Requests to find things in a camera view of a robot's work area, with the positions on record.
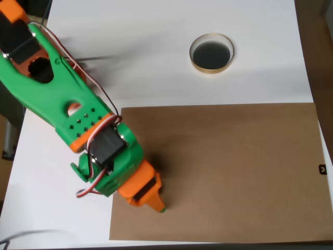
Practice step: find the orange gripper black servo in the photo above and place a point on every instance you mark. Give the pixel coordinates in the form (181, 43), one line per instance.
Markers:
(149, 193)

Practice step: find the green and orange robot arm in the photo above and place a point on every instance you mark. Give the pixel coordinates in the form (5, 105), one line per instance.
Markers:
(39, 86)

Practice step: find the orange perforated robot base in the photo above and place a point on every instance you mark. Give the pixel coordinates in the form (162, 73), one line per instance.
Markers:
(81, 74)

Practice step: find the small black clip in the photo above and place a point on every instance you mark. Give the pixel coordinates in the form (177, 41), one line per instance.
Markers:
(322, 169)

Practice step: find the grey metal post black foot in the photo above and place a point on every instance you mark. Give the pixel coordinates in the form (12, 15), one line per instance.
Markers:
(10, 135)

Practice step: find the brown rectangular board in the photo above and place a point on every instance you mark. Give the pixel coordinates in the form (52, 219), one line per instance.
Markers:
(234, 169)

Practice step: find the round gold-rimmed black dish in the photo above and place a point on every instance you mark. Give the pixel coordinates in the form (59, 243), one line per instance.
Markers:
(212, 56)

